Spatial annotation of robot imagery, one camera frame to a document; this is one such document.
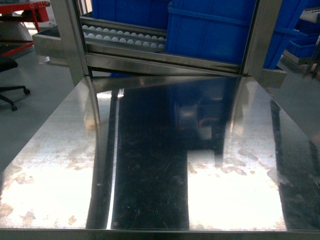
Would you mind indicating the blue bin behind left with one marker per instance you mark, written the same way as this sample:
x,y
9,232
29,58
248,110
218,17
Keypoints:
x,y
146,13

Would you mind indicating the steel shelf rack right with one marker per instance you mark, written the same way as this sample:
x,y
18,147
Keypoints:
x,y
305,50

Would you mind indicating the large blue plastic bin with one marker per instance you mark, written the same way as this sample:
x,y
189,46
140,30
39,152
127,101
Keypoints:
x,y
218,30

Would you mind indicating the red metal frame table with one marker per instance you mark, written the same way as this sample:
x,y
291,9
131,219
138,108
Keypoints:
x,y
33,11

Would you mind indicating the steel roller rack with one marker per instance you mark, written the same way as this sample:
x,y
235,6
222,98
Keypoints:
x,y
65,44

